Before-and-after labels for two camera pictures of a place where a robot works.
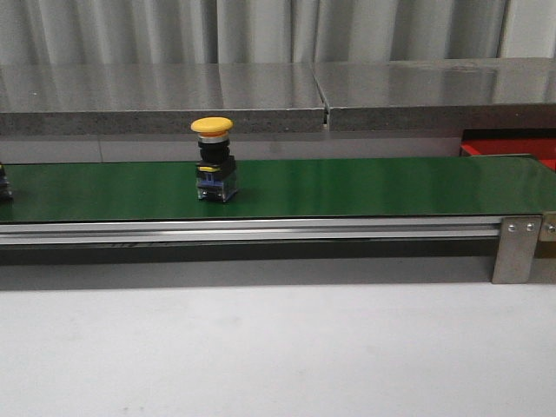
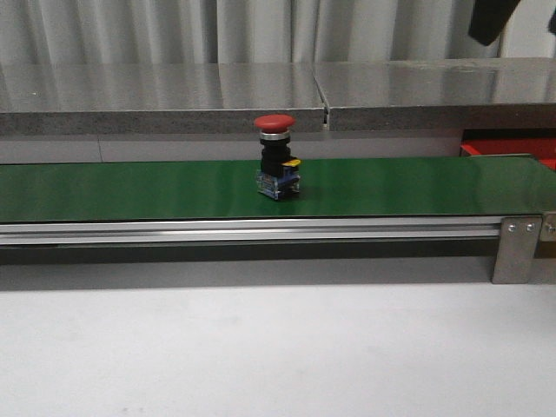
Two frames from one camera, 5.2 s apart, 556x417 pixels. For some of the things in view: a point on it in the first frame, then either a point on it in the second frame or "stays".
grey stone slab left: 158,98 stays
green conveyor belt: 500,186 stays
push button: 6,195 -> 279,171
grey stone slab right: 446,94 stays
